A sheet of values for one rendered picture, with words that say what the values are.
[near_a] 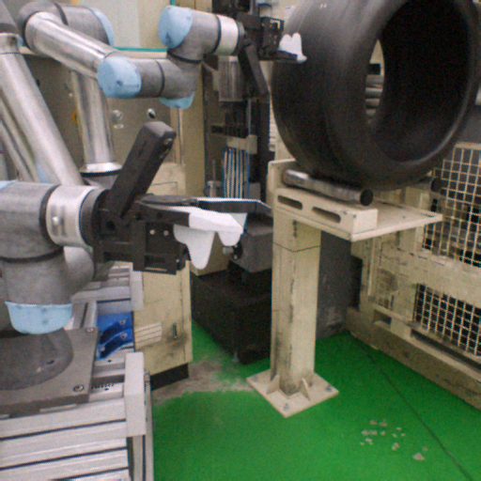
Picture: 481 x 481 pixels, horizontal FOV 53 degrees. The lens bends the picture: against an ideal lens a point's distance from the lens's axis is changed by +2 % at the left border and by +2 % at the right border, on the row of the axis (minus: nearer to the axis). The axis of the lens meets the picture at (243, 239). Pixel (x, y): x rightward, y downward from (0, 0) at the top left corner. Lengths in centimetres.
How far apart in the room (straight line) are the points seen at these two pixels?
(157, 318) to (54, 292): 124
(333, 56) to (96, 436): 93
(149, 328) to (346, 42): 123
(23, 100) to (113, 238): 26
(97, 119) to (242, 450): 116
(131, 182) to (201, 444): 136
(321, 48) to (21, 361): 90
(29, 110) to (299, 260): 117
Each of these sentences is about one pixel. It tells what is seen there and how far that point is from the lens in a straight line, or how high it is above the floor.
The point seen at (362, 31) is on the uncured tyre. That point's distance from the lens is 121.
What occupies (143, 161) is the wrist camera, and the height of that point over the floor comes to 112.
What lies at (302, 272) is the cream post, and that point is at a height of 53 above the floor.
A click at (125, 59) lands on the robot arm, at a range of 100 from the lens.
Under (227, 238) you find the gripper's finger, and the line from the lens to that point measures 60.
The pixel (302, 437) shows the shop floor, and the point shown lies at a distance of 184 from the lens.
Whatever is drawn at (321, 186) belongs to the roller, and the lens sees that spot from 139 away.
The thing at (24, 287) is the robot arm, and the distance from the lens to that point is 65.
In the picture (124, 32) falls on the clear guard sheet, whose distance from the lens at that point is 168.
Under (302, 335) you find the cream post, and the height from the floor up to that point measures 27.
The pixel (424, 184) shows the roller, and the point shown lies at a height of 90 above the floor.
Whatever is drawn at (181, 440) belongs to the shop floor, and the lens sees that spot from 183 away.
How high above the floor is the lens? 121
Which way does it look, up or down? 19 degrees down
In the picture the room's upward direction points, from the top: straight up
